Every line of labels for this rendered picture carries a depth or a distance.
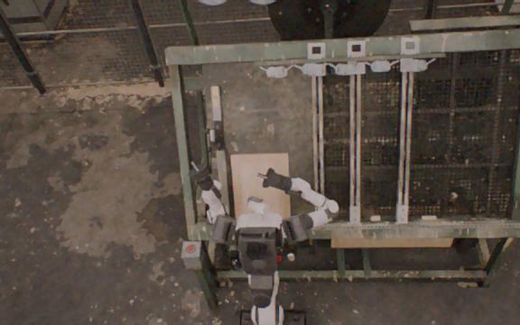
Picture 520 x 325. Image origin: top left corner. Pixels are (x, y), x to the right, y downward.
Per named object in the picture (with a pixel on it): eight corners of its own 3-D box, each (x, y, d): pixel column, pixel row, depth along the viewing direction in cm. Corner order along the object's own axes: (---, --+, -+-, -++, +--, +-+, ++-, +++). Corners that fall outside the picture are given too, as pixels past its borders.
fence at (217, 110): (223, 221, 357) (222, 224, 353) (211, 85, 326) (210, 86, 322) (230, 221, 357) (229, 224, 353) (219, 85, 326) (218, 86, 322)
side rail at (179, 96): (190, 218, 365) (186, 225, 355) (172, 61, 330) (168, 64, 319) (198, 218, 365) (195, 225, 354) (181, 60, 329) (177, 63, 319)
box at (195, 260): (186, 270, 351) (181, 256, 337) (189, 254, 359) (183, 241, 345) (203, 269, 350) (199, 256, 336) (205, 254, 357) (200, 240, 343)
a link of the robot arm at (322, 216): (343, 216, 313) (318, 225, 299) (329, 223, 323) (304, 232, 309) (335, 199, 316) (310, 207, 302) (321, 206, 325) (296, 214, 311)
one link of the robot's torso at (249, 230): (290, 283, 296) (286, 233, 279) (230, 283, 299) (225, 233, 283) (291, 251, 322) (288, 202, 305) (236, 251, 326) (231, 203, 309)
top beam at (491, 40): (170, 63, 324) (165, 65, 315) (168, 46, 321) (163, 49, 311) (542, 45, 301) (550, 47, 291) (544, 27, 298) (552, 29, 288)
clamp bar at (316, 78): (311, 219, 350) (312, 236, 328) (307, 41, 312) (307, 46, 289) (327, 219, 349) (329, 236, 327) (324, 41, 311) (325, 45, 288)
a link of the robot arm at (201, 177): (184, 171, 300) (193, 184, 308) (190, 180, 293) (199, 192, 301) (202, 159, 302) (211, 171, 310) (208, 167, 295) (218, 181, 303)
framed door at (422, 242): (330, 245, 408) (331, 247, 407) (332, 206, 365) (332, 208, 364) (450, 244, 398) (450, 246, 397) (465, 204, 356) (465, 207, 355)
